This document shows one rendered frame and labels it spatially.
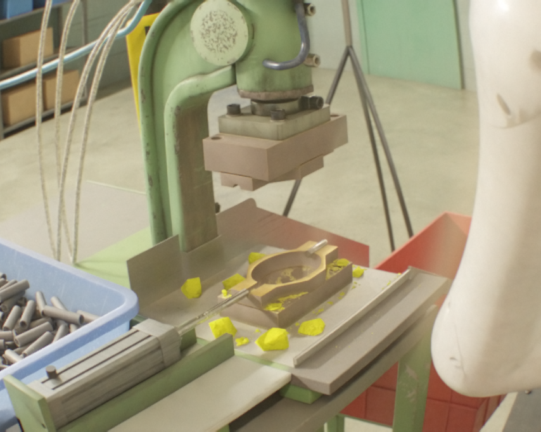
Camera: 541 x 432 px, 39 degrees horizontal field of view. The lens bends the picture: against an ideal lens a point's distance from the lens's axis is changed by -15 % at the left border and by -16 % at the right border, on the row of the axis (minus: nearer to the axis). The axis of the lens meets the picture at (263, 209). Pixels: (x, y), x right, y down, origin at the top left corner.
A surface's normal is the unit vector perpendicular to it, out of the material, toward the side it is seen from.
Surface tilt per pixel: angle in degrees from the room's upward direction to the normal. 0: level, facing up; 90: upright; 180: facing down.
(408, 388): 90
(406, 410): 90
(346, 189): 0
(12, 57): 90
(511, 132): 120
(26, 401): 90
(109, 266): 0
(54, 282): 81
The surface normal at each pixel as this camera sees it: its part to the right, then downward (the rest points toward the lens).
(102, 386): 0.80, 0.16
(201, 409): -0.07, -0.94
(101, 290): -0.60, 0.18
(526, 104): -0.66, 0.70
